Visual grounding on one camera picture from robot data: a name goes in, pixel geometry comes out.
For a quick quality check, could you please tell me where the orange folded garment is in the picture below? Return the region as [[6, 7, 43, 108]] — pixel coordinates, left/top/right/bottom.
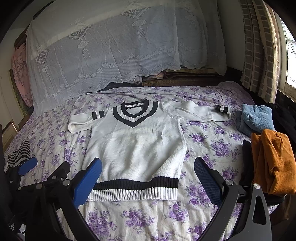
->
[[251, 129, 295, 196]]

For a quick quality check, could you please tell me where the pink floral fabric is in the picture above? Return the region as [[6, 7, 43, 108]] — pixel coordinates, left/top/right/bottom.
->
[[11, 43, 33, 108]]

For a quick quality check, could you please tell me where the black white striped garment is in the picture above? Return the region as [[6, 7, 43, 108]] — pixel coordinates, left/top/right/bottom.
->
[[8, 140, 31, 168]]

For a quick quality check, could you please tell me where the purple floral bed sheet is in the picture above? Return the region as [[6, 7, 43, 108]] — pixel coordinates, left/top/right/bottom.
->
[[4, 84, 252, 240]]

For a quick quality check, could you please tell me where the white knit sweater black trim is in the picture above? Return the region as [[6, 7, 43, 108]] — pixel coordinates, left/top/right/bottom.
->
[[68, 100, 231, 202]]

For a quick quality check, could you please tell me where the beige checkered curtain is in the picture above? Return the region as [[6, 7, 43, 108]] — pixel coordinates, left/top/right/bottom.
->
[[240, 0, 281, 103]]

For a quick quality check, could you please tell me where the white lace cover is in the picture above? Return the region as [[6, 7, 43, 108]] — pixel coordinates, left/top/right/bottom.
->
[[26, 1, 226, 115]]

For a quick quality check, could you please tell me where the blue fleece garment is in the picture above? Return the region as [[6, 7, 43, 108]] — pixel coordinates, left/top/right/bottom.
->
[[235, 104, 275, 137]]

